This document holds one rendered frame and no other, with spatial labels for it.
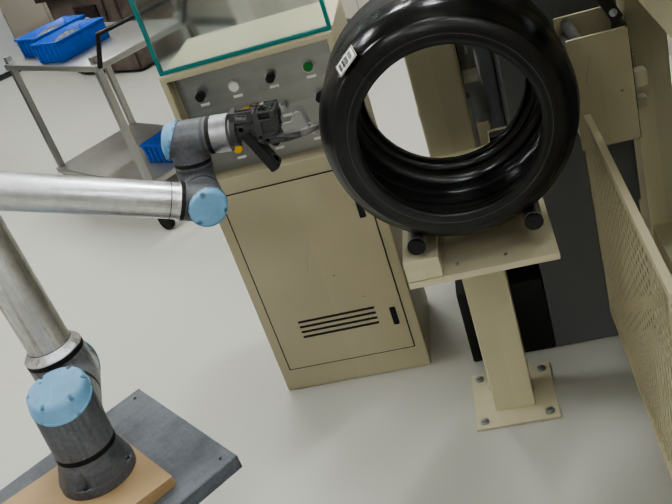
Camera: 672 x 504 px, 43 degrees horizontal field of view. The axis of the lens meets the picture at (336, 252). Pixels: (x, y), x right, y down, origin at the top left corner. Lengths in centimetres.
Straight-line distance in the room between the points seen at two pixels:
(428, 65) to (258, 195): 82
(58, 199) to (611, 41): 134
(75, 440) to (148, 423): 32
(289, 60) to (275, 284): 79
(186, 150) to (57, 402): 65
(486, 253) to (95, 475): 108
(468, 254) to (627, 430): 88
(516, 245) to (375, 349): 108
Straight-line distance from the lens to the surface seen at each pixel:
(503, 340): 267
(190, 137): 201
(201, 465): 214
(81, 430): 208
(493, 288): 255
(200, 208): 191
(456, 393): 297
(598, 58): 220
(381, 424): 294
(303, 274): 290
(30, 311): 214
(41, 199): 190
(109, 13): 821
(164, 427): 231
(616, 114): 227
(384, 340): 304
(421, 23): 179
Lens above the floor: 193
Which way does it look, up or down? 29 degrees down
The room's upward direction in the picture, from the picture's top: 19 degrees counter-clockwise
